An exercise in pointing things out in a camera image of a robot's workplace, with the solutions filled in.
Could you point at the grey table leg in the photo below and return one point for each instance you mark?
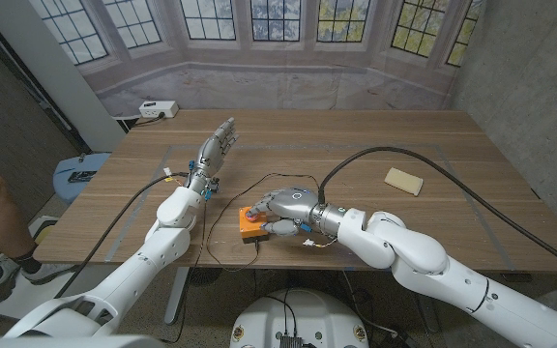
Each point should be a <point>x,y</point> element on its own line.
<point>176,295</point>
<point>426,309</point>

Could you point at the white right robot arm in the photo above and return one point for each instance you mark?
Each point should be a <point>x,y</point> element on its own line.
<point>428,266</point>

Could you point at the printed window backdrop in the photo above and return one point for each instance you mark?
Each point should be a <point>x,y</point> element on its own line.
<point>269,87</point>

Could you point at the white floor device yellow pad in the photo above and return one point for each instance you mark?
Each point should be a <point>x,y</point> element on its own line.
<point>41,229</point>

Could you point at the beige sponge block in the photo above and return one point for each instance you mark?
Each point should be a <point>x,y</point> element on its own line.
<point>403,181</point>

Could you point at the grey white sneaker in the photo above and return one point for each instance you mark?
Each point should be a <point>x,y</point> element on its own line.
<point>51,273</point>

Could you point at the white power strip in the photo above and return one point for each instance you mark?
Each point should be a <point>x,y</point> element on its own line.
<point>157,109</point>

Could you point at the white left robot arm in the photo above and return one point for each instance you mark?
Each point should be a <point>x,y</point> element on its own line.
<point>128,270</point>

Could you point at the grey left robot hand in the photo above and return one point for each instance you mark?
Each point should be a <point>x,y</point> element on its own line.
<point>213,150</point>

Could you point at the blue round stool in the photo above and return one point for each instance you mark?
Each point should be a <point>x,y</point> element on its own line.
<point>73,191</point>

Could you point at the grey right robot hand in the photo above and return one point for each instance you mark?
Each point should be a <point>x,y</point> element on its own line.
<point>293,205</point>

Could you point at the orange box with red button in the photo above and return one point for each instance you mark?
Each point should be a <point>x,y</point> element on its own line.
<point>250,230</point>

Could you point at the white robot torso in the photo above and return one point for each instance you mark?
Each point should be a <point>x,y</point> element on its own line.
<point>302,314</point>

